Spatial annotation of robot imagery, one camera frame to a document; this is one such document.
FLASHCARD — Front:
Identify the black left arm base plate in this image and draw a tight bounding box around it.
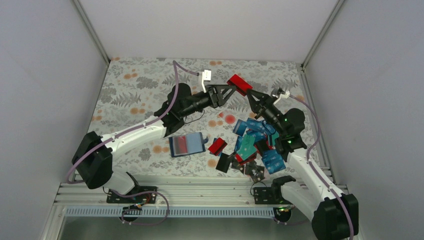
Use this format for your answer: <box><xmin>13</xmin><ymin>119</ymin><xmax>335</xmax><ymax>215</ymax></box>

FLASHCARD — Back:
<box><xmin>106</xmin><ymin>186</ymin><xmax>158</xmax><ymax>204</ymax></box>

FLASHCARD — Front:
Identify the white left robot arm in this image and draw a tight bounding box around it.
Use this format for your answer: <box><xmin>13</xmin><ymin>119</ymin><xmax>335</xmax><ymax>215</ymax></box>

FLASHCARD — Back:
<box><xmin>71</xmin><ymin>83</ymin><xmax>236</xmax><ymax>203</ymax></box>

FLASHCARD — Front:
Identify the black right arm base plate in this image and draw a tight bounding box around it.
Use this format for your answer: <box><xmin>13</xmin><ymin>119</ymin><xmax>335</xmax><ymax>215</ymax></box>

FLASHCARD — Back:
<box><xmin>252</xmin><ymin>187</ymin><xmax>282</xmax><ymax>205</ymax></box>

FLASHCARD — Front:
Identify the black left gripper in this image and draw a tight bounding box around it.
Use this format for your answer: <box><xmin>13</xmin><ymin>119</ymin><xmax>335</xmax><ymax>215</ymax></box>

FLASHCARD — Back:
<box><xmin>180</xmin><ymin>84</ymin><xmax>236</xmax><ymax>118</ymax></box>

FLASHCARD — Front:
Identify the red card left of pile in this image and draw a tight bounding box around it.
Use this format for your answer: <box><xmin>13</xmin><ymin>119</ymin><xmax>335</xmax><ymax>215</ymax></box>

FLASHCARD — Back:
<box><xmin>208</xmin><ymin>137</ymin><xmax>228</xmax><ymax>156</ymax></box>

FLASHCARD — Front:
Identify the black patterned card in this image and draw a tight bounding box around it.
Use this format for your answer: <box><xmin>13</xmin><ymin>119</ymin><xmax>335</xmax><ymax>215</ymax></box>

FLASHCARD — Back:
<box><xmin>244</xmin><ymin>162</ymin><xmax>265</xmax><ymax>183</ymax></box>

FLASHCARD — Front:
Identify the black card lower pile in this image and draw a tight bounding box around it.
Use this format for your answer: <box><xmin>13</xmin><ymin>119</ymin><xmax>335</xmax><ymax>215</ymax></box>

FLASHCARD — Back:
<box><xmin>215</xmin><ymin>153</ymin><xmax>232</xmax><ymax>173</ymax></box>

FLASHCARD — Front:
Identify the dark blue card holder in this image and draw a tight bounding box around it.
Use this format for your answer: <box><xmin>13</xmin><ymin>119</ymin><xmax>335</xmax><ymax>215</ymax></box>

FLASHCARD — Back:
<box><xmin>168</xmin><ymin>132</ymin><xmax>209</xmax><ymax>158</ymax></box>

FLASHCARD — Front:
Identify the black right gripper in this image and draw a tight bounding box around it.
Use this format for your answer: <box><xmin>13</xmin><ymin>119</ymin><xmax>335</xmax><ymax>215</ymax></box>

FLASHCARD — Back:
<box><xmin>245</xmin><ymin>88</ymin><xmax>286</xmax><ymax>136</ymax></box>

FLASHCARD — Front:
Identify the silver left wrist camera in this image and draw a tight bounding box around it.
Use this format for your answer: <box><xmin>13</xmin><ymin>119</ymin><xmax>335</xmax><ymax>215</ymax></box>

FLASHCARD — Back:
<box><xmin>198</xmin><ymin>69</ymin><xmax>212</xmax><ymax>93</ymax></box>

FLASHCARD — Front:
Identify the aluminium rail frame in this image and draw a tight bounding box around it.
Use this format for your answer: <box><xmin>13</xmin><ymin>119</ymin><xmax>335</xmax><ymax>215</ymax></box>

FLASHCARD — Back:
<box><xmin>54</xmin><ymin>174</ymin><xmax>353</xmax><ymax>208</ymax></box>

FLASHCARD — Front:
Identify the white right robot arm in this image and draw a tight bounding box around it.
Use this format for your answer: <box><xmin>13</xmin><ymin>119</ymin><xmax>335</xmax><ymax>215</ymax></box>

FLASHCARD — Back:
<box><xmin>246</xmin><ymin>89</ymin><xmax>359</xmax><ymax>240</ymax></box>

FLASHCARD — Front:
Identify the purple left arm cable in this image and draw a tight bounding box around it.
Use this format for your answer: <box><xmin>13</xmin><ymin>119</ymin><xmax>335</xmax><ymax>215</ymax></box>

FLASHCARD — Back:
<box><xmin>66</xmin><ymin>60</ymin><xmax>201</xmax><ymax>185</ymax></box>

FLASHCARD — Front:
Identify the grey slotted cable duct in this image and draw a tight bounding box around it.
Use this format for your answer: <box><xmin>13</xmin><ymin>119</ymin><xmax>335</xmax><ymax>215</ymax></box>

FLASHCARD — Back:
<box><xmin>64</xmin><ymin>206</ymin><xmax>274</xmax><ymax>219</ymax></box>

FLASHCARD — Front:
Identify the blue card right pile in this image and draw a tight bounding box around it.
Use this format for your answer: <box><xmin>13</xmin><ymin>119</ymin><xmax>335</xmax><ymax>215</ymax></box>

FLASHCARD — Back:
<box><xmin>261</xmin><ymin>149</ymin><xmax>286</xmax><ymax>175</ymax></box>

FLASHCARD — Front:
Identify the teal card in pile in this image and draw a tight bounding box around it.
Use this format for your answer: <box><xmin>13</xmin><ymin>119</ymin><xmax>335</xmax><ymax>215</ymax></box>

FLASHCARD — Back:
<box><xmin>236</xmin><ymin>134</ymin><xmax>257</xmax><ymax>161</ymax></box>

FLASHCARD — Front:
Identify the floral patterned table mat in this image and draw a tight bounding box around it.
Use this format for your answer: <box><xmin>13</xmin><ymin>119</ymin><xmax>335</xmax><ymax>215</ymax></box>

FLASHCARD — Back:
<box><xmin>89</xmin><ymin>57</ymin><xmax>316</xmax><ymax>177</ymax></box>

